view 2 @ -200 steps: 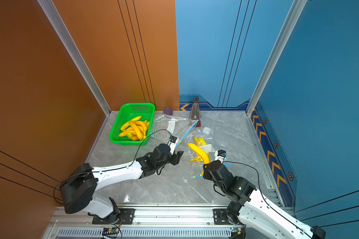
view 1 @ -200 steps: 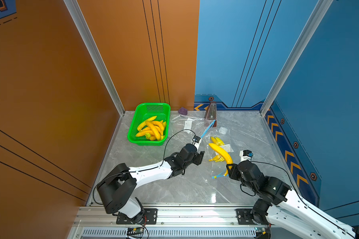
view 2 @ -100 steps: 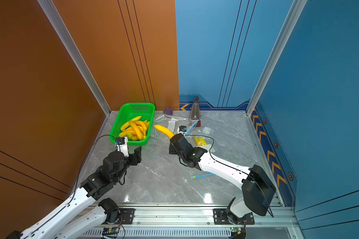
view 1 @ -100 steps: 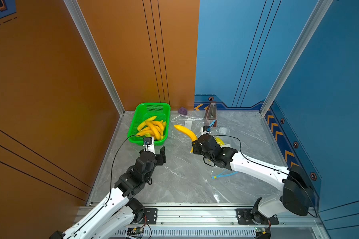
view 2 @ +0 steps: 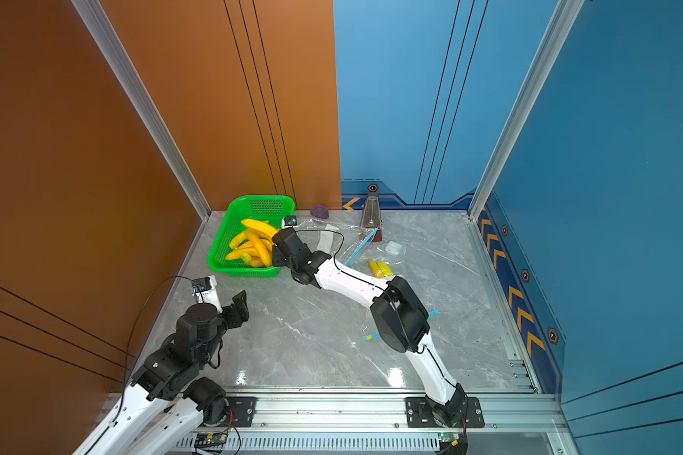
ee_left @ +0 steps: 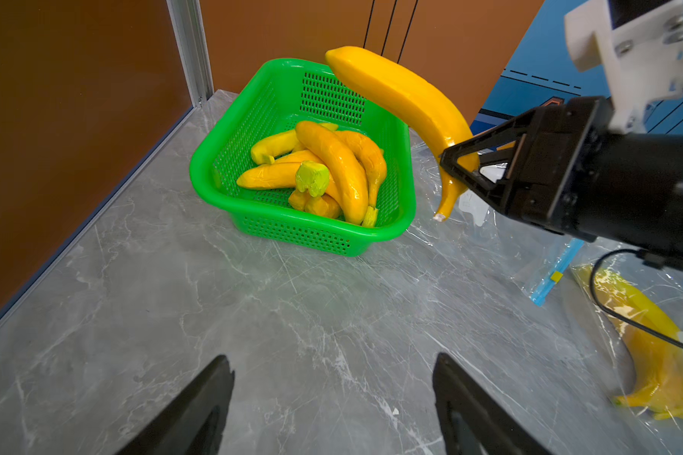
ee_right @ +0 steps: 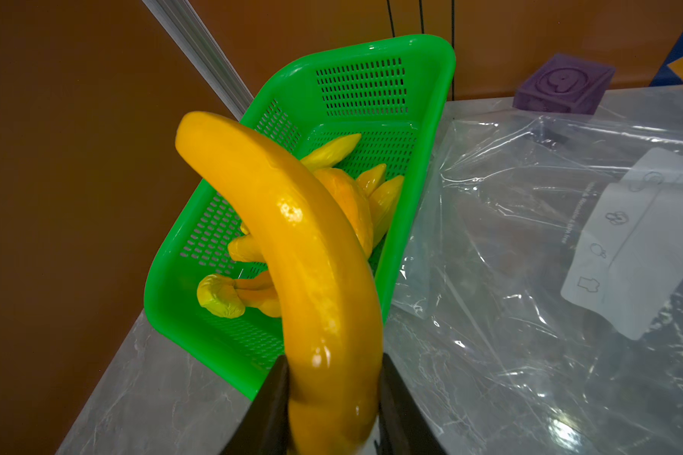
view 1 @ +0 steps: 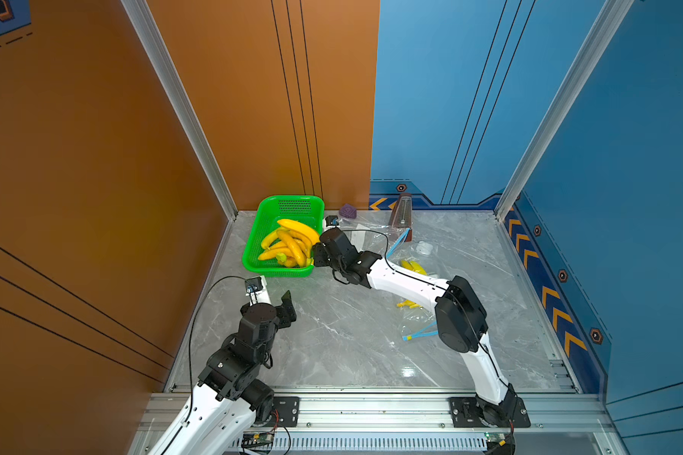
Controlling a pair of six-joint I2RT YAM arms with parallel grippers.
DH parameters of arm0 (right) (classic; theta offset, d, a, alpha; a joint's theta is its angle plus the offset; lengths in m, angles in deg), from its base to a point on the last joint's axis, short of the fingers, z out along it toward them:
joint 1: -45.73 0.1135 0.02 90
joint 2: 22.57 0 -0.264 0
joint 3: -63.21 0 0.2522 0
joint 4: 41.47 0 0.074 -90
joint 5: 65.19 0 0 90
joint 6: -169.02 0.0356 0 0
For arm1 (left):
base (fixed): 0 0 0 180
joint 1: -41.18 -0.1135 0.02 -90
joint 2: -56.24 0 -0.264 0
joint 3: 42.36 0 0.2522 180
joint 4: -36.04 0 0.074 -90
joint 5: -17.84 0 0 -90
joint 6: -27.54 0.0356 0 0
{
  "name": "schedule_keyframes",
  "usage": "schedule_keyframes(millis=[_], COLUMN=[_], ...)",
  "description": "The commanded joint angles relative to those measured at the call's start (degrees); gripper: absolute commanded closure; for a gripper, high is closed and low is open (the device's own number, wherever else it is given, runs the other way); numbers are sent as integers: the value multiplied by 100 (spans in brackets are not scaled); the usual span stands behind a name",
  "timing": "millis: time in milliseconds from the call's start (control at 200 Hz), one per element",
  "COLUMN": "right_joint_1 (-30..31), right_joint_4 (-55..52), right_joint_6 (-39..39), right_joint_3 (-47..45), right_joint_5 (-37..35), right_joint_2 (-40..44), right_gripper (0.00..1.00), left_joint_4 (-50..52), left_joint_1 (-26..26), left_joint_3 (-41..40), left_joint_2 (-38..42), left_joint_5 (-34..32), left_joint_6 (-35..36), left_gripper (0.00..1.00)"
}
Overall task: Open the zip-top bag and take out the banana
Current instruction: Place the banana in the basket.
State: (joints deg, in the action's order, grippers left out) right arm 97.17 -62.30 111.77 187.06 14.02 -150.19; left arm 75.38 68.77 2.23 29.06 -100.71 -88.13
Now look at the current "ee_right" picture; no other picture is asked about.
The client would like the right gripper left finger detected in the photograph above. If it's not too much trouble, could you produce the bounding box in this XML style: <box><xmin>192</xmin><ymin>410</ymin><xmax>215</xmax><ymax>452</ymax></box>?
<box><xmin>220</xmin><ymin>355</ymin><xmax>290</xmax><ymax>455</ymax></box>

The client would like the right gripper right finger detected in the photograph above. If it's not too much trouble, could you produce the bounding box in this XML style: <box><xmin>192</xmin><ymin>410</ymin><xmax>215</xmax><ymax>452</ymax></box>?
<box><xmin>375</xmin><ymin>353</ymin><xmax>447</xmax><ymax>455</ymax></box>

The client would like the single yellow banana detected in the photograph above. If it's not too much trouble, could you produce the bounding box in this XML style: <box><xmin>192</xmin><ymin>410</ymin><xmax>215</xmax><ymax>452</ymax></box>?
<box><xmin>301</xmin><ymin>134</ymin><xmax>362</xmax><ymax>172</ymax></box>
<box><xmin>313</xmin><ymin>168</ymin><xmax>374</xmax><ymax>258</ymax></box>
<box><xmin>176</xmin><ymin>112</ymin><xmax>383</xmax><ymax>454</ymax></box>

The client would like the clear zip-top bag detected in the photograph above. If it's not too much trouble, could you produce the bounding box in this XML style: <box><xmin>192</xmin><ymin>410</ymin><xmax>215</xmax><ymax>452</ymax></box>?
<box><xmin>385</xmin><ymin>110</ymin><xmax>683</xmax><ymax>454</ymax></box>

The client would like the green plastic basket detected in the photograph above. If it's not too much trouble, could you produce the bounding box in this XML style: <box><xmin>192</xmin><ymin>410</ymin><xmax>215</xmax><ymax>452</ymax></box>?
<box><xmin>144</xmin><ymin>35</ymin><xmax>455</xmax><ymax>398</ymax></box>

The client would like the purple cube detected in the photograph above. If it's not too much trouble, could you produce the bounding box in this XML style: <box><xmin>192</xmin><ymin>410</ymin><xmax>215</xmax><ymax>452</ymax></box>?
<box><xmin>512</xmin><ymin>54</ymin><xmax>616</xmax><ymax>115</ymax></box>

